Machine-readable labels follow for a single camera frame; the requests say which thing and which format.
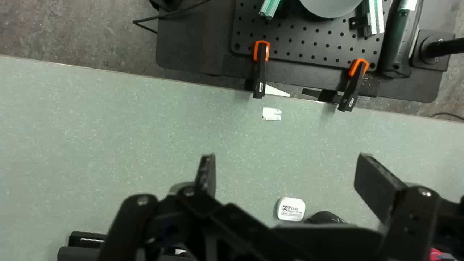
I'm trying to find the orange black spring clamp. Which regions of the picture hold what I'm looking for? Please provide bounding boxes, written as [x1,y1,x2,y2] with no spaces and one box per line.
[243,39,271,100]
[336,56,371,113]

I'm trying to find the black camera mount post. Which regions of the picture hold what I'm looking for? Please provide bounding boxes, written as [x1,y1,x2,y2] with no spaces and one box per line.
[409,27,464,72]

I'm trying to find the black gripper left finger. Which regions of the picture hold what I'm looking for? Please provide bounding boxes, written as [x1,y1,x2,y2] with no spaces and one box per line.
[168,152,217,200]

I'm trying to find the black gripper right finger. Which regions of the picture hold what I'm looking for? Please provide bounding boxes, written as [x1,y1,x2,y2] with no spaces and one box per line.
[353,152,440,261]

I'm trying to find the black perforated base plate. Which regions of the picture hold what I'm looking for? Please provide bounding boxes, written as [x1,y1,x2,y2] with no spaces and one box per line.
[155,0,443,104]

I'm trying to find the white paper scrap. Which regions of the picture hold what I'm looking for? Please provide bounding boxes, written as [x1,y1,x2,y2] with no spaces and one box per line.
[265,84,291,100]

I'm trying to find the small white labelled block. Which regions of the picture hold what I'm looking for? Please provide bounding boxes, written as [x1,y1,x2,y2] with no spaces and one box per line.
[274,195,307,223]

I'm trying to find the small white tape piece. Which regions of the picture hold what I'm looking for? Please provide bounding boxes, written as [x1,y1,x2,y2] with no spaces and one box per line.
[261,106,284,123]

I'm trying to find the black cable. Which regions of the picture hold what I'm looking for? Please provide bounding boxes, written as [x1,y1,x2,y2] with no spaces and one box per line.
[132,0,214,36]

